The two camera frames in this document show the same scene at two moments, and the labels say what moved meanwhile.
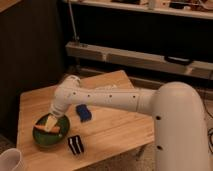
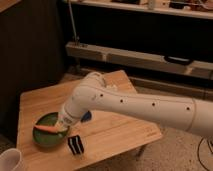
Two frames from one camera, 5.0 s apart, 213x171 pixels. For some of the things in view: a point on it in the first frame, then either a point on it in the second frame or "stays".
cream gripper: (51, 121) to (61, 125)
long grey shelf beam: (151, 61) stays
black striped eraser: (76, 144) stays
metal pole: (73, 21) stays
